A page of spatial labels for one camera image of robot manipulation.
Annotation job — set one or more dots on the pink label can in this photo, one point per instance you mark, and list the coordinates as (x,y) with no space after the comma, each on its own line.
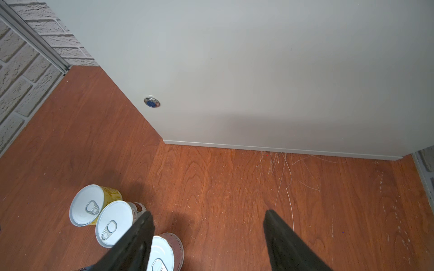
(167,253)

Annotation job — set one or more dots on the yellow label can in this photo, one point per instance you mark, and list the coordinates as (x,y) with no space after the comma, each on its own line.
(89,202)

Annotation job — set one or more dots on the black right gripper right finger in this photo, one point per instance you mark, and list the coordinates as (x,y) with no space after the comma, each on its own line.
(287,251)

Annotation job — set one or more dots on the white grey label can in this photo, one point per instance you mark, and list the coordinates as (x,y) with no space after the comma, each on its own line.
(115,220)

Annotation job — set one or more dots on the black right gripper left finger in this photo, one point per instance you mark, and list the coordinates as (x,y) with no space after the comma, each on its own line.
(132,251)

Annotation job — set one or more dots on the grey metal cabinet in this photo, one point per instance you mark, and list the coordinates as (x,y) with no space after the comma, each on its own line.
(338,78)

